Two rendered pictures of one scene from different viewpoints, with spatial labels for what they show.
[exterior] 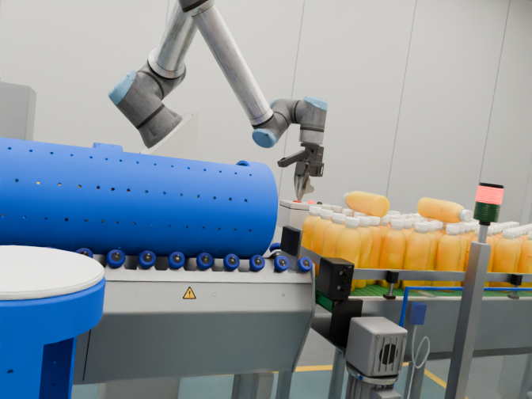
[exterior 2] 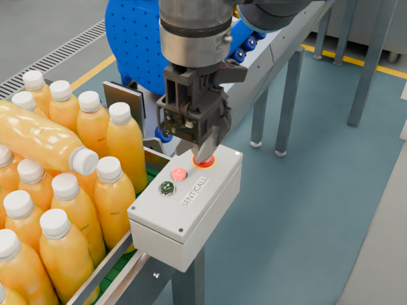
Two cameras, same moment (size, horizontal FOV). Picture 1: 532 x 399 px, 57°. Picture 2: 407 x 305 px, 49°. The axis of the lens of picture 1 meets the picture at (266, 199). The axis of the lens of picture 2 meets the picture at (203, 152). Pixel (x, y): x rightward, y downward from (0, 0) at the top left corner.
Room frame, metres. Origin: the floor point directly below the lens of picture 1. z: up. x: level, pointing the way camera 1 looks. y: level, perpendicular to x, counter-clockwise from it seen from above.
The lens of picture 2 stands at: (2.23, -0.44, 1.63)
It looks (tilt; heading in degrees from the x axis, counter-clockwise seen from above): 44 degrees down; 143
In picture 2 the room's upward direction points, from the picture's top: straight up
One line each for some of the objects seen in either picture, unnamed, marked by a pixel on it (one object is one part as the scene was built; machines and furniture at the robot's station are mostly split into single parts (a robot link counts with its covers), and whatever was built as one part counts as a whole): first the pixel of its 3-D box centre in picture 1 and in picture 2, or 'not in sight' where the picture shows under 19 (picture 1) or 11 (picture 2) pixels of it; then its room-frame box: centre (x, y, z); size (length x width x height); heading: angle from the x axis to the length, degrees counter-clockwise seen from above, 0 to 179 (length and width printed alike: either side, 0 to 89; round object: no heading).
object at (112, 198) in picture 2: not in sight; (117, 208); (1.72, -0.25, 1.00); 0.07 x 0.07 x 0.19
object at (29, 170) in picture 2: not in sight; (31, 170); (1.65, -0.36, 1.10); 0.04 x 0.04 x 0.02
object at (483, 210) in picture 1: (486, 211); not in sight; (1.30, -0.59, 1.18); 0.06 x 0.06 x 0.05
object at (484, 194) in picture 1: (489, 195); not in sight; (1.30, -0.59, 1.23); 0.06 x 0.06 x 0.04
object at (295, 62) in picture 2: not in sight; (287, 106); (1.11, 0.90, 0.31); 0.06 x 0.06 x 0.63; 24
